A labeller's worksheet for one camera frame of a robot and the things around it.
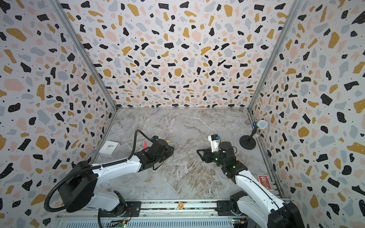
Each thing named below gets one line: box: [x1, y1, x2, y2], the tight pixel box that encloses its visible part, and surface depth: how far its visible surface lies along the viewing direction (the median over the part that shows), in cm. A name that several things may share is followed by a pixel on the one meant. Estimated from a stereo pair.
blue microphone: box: [250, 119, 268, 130], surface depth 80 cm
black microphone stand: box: [239, 125, 258, 150], surface depth 102 cm
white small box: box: [98, 140, 121, 159], surface depth 94 cm
